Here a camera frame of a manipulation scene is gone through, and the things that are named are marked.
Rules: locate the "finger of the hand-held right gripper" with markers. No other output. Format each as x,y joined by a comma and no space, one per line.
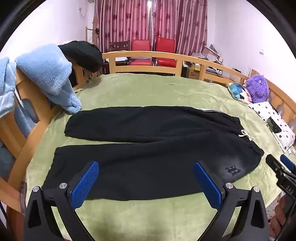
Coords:
272,163
288,161

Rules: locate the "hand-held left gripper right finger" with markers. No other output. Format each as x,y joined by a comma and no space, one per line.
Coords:
208,185

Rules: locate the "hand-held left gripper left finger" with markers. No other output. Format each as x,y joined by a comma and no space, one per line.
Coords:
85,185

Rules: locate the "black pants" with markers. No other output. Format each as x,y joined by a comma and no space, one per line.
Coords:
138,157

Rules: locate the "person's right hand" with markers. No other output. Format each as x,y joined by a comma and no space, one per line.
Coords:
278,217

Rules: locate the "white floral pillow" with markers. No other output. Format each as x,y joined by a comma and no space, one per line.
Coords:
266,111

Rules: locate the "purple plush toy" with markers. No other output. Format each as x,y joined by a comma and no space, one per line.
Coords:
256,88

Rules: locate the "geometric patterned cushion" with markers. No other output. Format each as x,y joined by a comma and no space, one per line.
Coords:
238,91

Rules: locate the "green bed blanket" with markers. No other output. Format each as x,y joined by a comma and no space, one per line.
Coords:
150,92

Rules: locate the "cardboard box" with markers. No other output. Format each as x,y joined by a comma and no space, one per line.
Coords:
193,73

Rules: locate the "light blue fleece garment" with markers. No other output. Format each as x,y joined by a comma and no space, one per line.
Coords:
44,67

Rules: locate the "pile of flattened cardboard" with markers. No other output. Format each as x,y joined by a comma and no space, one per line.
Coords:
209,52

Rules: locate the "black garment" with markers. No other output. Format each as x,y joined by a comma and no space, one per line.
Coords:
85,55

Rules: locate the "red chair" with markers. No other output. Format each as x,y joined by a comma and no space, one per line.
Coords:
165,51
141,49

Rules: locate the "dark wooden chair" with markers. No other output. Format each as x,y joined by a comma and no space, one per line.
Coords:
119,46

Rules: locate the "wooden rack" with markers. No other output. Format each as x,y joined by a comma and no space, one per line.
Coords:
93,31

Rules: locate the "maroon striped curtain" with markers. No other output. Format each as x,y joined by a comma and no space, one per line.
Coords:
182,23
122,20

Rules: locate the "white wall socket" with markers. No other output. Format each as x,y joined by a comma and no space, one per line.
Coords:
261,51

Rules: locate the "wooden bed frame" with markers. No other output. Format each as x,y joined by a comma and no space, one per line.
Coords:
143,55

